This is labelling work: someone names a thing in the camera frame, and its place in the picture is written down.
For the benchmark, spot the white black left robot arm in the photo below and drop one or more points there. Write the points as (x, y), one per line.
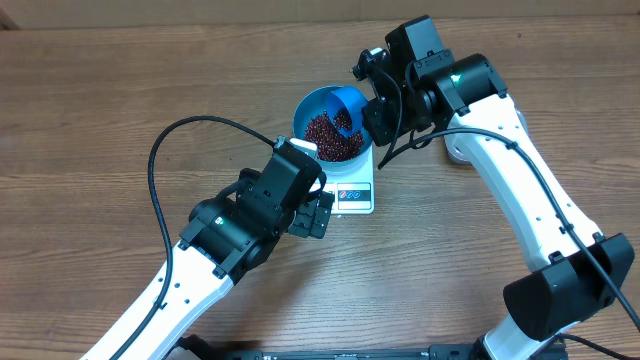
(189, 283)

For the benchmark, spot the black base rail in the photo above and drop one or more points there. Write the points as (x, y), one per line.
(195, 348)

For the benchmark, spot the red beans in bowl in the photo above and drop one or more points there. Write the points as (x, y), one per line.
(331, 145)

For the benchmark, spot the white digital kitchen scale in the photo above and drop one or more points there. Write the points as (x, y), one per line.
(352, 184)

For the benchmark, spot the teal bowl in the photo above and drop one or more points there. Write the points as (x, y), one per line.
(312, 105)

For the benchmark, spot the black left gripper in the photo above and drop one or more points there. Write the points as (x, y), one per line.
(304, 224)

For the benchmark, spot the clear plastic bean container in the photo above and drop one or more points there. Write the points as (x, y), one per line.
(455, 154)

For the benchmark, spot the blue plastic measuring scoop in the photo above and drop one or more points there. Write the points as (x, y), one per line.
(350, 98)

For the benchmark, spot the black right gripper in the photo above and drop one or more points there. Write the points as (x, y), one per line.
(377, 115)

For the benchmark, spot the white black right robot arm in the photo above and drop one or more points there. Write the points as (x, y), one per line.
(574, 269)

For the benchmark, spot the red beans in scoop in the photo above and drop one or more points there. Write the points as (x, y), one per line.
(342, 120)

